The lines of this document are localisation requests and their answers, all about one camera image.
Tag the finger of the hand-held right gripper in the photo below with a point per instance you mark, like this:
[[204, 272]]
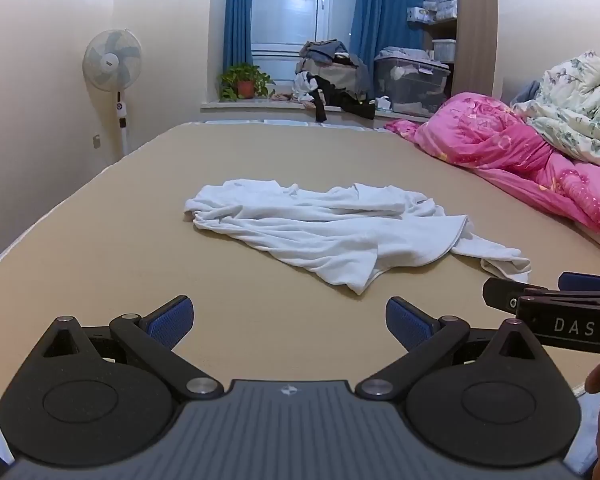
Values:
[[515, 292], [582, 281]]

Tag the stack of tissue packs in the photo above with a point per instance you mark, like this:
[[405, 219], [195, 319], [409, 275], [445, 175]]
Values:
[[437, 7]]

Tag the pile of dark clothes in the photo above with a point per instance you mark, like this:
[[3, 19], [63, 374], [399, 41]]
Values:
[[335, 77]]

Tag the white storage box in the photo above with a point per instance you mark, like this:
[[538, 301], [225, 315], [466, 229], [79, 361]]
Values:
[[445, 50]]

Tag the folded light blue cloth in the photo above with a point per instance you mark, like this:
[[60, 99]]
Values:
[[405, 53]]

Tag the potted green plant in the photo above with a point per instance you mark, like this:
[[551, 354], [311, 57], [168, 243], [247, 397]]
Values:
[[244, 80]]

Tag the white window sill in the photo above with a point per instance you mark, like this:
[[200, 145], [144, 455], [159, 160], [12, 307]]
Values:
[[260, 105]]

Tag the clear plastic storage bin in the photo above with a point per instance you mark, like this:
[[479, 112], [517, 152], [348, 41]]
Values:
[[412, 85]]

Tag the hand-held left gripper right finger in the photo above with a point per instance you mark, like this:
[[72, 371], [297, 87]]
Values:
[[407, 325]]

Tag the white garment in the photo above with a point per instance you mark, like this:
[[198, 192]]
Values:
[[330, 230]]

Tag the white standing fan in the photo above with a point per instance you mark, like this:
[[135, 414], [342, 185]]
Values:
[[112, 62]]

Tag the wooden shelf unit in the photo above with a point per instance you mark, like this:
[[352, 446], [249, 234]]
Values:
[[475, 30]]

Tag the pink blanket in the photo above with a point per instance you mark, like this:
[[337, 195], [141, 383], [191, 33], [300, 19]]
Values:
[[490, 140]]

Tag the small tissue pack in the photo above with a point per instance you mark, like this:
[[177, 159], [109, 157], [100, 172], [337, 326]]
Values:
[[383, 104]]

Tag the window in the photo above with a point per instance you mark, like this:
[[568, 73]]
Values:
[[290, 5]]

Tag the wall outlet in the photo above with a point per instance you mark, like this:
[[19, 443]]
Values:
[[96, 141]]

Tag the white floral quilt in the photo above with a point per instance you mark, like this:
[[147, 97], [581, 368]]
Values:
[[575, 105]]

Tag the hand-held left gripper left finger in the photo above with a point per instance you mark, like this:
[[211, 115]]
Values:
[[172, 322]]

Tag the grey blue cloth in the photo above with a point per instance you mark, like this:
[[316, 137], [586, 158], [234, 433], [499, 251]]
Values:
[[527, 92]]

